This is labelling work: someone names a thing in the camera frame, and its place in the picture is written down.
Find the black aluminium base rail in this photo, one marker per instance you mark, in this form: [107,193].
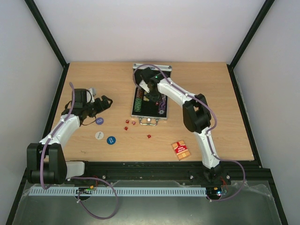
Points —
[182,172]

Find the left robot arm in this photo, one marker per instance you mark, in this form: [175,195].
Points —
[46,164]

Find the red card deck box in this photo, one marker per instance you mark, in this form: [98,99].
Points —
[181,150]

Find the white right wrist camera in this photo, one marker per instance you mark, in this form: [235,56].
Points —
[144,86]

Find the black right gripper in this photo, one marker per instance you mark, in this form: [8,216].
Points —
[152,95]

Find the aluminium poker case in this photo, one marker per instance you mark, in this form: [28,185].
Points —
[149,106]

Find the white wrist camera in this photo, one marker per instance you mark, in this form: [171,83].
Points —
[144,86]
[91,93]

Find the green poker chip stack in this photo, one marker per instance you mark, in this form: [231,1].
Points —
[138,104]

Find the brown poker chip stack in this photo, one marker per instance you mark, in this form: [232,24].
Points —
[139,93]

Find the light blue cable duct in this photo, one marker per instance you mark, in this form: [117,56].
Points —
[121,191]

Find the white dealer button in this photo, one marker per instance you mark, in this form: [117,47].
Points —
[99,135]

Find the blue round button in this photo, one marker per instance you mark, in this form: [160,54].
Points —
[111,140]

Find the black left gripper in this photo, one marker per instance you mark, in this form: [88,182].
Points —
[101,107]

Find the purple round button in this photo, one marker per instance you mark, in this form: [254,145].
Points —
[99,121]

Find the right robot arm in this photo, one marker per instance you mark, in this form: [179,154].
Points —
[196,113]

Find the purple poker chip stack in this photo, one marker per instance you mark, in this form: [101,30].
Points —
[162,105]

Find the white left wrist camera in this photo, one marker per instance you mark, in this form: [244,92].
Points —
[91,93]

